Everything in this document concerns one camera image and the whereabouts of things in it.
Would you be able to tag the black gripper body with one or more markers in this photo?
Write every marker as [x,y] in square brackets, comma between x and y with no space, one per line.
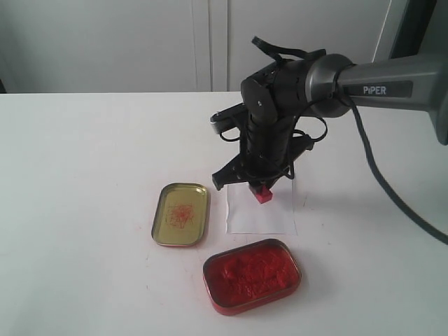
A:
[266,154]

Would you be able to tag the red stamp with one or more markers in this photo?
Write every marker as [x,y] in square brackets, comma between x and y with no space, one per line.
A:
[261,193]

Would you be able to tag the white paper sheet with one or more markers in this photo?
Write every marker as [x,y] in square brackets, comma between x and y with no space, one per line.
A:
[245,215]

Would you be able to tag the red ink pad tin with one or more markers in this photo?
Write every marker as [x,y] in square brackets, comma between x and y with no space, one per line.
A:
[250,276]

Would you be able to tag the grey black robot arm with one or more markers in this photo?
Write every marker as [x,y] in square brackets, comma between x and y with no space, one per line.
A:
[277,96]

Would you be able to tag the gold metal tin lid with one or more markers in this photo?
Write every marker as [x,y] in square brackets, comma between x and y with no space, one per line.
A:
[181,215]

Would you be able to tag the white cabinet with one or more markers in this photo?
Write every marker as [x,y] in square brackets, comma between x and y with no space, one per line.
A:
[177,46]

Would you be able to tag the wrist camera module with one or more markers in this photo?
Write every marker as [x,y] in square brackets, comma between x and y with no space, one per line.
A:
[234,117]

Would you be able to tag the dark vertical post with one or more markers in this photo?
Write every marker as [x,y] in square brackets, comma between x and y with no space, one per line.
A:
[412,28]

